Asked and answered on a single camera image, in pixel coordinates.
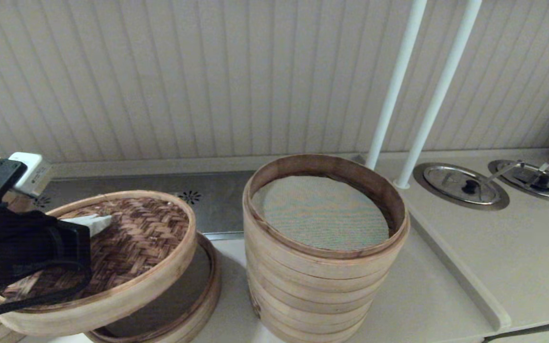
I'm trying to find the grey-green mesh steamer liner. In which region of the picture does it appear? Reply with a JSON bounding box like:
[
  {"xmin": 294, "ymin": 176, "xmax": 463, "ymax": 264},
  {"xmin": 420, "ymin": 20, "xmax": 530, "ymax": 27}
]
[{"xmin": 252, "ymin": 176, "xmax": 390, "ymax": 252}]

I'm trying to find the white metal pole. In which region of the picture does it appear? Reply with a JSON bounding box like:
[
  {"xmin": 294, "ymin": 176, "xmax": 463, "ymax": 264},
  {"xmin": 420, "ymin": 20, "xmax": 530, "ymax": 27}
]
[
  {"xmin": 395, "ymin": 0, "xmax": 485, "ymax": 190},
  {"xmin": 366, "ymin": 0, "xmax": 428, "ymax": 171}
]

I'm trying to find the woven bamboo steamer lid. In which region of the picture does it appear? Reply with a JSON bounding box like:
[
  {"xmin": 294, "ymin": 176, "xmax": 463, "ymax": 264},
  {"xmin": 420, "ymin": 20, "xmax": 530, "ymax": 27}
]
[{"xmin": 0, "ymin": 191, "xmax": 198, "ymax": 338}]

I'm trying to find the single bamboo steamer tray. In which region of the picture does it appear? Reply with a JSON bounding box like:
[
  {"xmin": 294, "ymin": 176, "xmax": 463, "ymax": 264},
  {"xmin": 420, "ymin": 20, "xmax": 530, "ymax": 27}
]
[{"xmin": 84, "ymin": 232, "xmax": 222, "ymax": 343}]

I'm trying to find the long steel utensil handle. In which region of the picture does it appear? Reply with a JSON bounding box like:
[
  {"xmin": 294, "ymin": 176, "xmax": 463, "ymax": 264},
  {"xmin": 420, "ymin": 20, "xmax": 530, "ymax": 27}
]
[{"xmin": 487, "ymin": 160, "xmax": 526, "ymax": 184}]

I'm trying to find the stainless steel perforated steam plate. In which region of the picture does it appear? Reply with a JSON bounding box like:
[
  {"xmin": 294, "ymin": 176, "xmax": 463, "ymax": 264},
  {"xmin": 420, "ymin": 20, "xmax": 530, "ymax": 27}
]
[{"xmin": 31, "ymin": 171, "xmax": 256, "ymax": 240}]

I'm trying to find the tall bamboo steamer stack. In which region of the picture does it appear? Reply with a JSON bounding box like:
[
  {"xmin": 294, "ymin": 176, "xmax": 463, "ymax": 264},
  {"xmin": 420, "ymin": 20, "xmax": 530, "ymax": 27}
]
[{"xmin": 243, "ymin": 154, "xmax": 411, "ymax": 343}]

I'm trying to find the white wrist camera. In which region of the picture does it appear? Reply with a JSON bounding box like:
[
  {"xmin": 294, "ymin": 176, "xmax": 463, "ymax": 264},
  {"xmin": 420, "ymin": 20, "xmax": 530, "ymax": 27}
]
[{"xmin": 9, "ymin": 152, "xmax": 52, "ymax": 197}]

